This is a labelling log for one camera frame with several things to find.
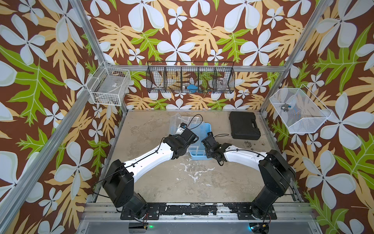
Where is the blue clear plastic toolbox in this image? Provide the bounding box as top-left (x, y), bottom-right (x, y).
top-left (168, 113), bottom-right (212, 161)

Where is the black plastic tool case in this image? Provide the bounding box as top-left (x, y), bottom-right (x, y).
top-left (229, 112), bottom-right (261, 140)

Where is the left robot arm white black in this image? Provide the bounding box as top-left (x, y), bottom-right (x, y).
top-left (101, 127), bottom-right (199, 219)

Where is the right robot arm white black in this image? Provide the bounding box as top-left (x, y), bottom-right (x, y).
top-left (201, 132), bottom-right (296, 219)

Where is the blue item in black basket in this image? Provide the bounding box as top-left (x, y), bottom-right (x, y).
top-left (187, 84), bottom-right (198, 93)

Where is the small metal item in basket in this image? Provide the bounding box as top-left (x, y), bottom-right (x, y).
top-left (281, 103), bottom-right (290, 112)

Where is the white mesh basket right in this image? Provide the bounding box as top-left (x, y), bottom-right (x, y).
top-left (270, 85), bottom-right (333, 134)

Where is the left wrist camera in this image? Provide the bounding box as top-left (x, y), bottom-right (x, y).
top-left (175, 123), bottom-right (187, 135)

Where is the black wire mesh basket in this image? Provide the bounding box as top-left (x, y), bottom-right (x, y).
top-left (146, 61), bottom-right (236, 94)

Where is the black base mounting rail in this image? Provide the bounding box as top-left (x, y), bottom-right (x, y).
top-left (120, 202), bottom-right (278, 220)

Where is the white wire basket left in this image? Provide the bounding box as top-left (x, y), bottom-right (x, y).
top-left (86, 62), bottom-right (132, 106)

